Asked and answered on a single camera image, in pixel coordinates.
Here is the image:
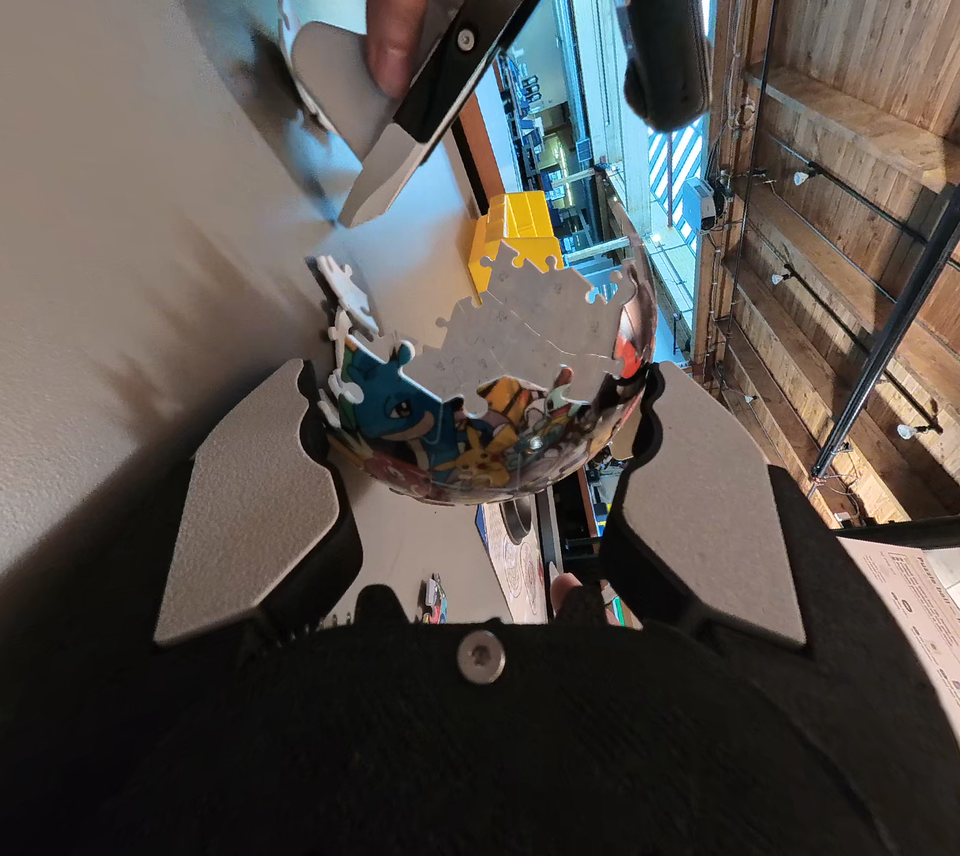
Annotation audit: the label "dark storage shelving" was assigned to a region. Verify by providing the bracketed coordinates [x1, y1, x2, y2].
[498, 57, 609, 227]

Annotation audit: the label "large paned window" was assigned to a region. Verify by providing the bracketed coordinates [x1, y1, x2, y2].
[645, 0, 714, 227]

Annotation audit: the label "white wall box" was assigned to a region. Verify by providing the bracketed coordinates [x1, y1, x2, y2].
[681, 177, 716, 231]

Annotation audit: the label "printed instruction leaflet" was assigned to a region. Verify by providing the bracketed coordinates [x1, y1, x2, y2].
[480, 496, 550, 625]

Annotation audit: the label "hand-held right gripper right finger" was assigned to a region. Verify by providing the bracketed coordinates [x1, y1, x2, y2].
[602, 361, 807, 649]

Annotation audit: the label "colourful cartoon puzzle ball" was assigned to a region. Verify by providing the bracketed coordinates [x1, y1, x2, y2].
[306, 240, 660, 506]

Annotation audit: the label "black steel beam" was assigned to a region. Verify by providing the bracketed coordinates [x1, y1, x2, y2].
[808, 185, 960, 490]

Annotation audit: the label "white puzzle pieces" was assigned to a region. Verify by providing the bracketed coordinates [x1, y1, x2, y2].
[276, 0, 335, 133]

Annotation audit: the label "yellow plastic bin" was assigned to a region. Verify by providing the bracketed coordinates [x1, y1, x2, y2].
[466, 192, 565, 291]

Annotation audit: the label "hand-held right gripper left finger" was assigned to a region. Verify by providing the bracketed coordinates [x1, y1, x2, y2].
[153, 357, 365, 647]

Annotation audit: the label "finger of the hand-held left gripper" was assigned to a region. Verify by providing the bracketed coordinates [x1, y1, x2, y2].
[336, 121, 436, 230]

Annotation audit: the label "printed paper sheet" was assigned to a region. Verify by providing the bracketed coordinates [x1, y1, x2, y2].
[836, 537, 960, 748]

